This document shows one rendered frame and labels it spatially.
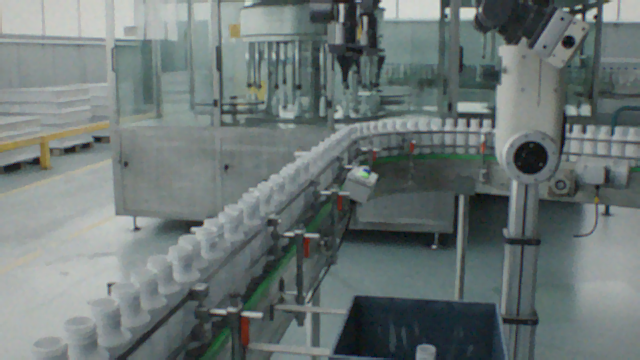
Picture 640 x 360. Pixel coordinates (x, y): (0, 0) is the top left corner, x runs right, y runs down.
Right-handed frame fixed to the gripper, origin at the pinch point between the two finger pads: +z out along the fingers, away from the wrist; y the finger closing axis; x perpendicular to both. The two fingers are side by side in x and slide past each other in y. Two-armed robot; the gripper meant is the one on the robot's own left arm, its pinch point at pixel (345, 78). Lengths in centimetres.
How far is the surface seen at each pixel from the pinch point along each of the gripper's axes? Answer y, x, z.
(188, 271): -11, -82, 28
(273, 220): -8, -40, 30
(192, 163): -172, 311, 81
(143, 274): -14, -91, 26
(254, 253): -10, -47, 35
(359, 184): 3.2, 13.4, 31.0
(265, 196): -11.6, -34.9, 25.7
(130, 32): -226, 312, -23
